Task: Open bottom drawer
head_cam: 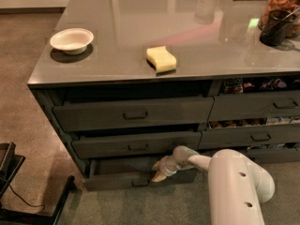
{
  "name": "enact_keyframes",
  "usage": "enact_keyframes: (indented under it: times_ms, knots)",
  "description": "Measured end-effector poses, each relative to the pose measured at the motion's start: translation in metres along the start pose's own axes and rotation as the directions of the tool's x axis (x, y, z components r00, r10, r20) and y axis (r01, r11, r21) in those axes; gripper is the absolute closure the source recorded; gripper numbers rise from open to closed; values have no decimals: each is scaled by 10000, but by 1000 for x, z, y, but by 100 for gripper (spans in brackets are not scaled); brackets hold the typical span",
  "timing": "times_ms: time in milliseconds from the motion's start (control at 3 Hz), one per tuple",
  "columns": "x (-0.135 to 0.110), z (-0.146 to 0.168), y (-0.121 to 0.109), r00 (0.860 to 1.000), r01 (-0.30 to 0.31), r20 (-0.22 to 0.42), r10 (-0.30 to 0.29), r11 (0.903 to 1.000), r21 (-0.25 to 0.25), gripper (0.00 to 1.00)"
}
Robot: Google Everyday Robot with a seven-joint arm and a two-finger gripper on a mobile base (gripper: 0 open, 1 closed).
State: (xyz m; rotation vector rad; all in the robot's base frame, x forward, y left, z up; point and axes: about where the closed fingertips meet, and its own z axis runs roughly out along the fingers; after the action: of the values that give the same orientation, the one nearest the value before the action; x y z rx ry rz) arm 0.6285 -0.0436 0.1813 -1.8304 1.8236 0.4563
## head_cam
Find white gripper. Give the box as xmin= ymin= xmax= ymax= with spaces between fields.
xmin=151 ymin=156 xmax=182 ymax=183

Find white paper bowl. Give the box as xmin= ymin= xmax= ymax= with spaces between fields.
xmin=50 ymin=28 xmax=94 ymax=55

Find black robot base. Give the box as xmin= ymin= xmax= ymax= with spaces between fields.
xmin=0 ymin=142 xmax=76 ymax=225

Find black cable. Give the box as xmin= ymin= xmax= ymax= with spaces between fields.
xmin=0 ymin=176 xmax=46 ymax=209

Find glass snack jar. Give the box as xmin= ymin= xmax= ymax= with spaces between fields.
xmin=258 ymin=0 xmax=300 ymax=29

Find yellow sponge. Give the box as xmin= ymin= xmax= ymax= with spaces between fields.
xmin=146 ymin=46 xmax=177 ymax=73

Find grey drawer cabinet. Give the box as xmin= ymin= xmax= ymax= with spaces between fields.
xmin=28 ymin=0 xmax=300 ymax=180

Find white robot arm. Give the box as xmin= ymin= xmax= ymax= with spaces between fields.
xmin=152 ymin=145 xmax=275 ymax=225

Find black mesh cup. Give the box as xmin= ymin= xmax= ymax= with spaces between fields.
xmin=260 ymin=9 xmax=297 ymax=47

